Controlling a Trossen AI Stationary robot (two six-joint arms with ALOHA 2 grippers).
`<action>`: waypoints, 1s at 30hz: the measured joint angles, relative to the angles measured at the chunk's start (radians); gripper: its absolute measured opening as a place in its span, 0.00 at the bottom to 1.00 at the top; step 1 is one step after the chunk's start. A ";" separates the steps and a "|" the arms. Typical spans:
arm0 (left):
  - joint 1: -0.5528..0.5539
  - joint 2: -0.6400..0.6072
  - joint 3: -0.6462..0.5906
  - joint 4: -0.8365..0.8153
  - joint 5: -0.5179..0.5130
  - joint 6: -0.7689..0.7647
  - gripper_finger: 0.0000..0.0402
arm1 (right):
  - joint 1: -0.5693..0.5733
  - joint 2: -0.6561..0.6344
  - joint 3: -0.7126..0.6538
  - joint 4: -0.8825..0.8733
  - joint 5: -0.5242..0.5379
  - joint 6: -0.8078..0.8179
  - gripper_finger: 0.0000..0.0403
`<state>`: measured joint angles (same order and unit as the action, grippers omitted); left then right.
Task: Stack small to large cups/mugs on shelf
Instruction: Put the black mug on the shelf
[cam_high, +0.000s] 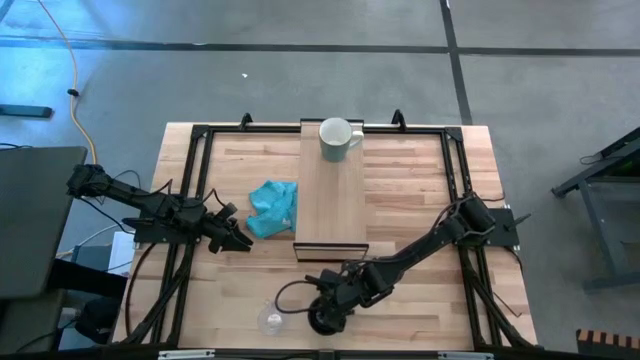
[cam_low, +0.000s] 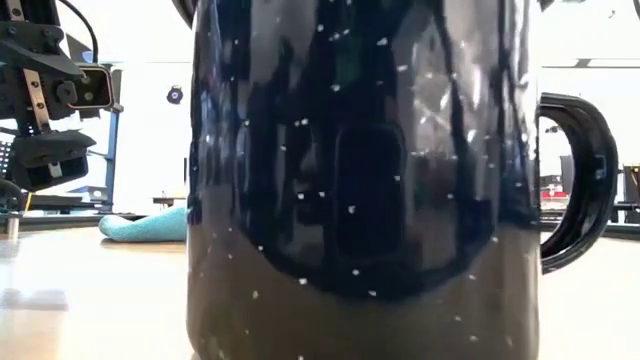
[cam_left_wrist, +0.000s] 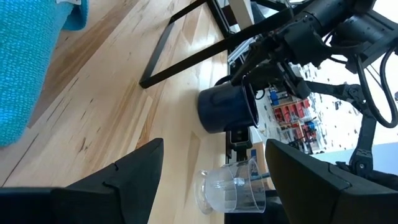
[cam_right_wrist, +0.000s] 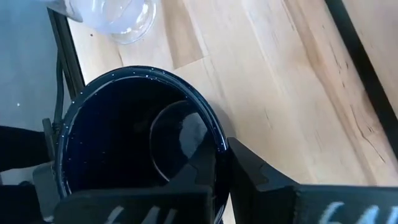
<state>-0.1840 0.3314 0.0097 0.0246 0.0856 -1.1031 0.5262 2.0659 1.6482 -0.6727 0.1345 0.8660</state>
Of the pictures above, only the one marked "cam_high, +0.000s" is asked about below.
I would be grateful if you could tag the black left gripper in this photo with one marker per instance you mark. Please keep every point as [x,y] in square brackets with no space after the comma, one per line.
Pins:
[220,230]

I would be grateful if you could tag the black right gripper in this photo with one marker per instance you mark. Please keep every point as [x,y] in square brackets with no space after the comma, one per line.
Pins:
[340,292]

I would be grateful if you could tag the clear plastic mug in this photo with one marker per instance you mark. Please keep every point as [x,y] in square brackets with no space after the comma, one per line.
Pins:
[272,317]

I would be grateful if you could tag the grey-green ceramic mug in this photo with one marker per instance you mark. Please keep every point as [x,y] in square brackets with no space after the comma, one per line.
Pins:
[336,140]

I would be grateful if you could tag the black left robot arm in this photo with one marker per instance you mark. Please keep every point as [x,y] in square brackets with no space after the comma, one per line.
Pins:
[140,200]

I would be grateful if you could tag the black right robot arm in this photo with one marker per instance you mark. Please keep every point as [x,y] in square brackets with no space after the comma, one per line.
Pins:
[440,235]

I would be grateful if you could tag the teal cloth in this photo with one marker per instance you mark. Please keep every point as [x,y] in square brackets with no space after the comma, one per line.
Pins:
[272,210]

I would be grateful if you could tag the white paper sheet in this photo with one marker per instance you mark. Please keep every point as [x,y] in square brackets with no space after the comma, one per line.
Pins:
[121,252]

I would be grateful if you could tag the grey side table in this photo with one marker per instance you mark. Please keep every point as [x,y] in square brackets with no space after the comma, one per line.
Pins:
[35,220]

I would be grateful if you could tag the black metal side table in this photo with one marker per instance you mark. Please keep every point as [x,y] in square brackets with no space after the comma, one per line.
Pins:
[600,200]

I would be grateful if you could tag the wooden shelf with black frame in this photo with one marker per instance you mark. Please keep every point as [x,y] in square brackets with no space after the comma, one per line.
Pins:
[330,200]

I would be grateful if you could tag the black metal table frame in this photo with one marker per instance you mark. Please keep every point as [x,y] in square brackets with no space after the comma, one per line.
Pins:
[200,150]

